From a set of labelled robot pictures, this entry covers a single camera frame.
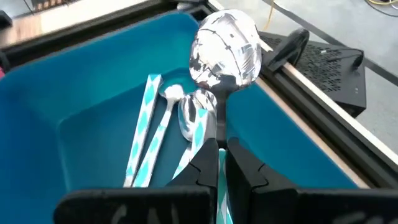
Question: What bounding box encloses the black plug with cable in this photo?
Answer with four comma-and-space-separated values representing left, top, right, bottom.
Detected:
320, 48, 365, 68

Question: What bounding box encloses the yellow floor cable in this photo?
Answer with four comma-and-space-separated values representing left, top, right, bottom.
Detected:
263, 0, 277, 31
366, 0, 398, 6

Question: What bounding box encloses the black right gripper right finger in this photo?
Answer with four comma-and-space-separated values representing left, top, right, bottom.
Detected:
226, 138, 398, 224

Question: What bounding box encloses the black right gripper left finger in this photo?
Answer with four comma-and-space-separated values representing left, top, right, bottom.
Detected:
53, 138, 220, 224

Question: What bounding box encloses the blue plastic bin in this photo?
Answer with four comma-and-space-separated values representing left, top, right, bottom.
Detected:
0, 11, 358, 224

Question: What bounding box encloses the background wooden workbench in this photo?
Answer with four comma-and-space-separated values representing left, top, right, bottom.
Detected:
0, 0, 149, 48

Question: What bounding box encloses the black rounded knob handle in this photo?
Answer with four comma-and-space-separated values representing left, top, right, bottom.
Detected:
267, 27, 311, 73

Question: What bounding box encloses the black perforated computer case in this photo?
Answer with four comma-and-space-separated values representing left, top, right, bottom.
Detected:
259, 30, 368, 118

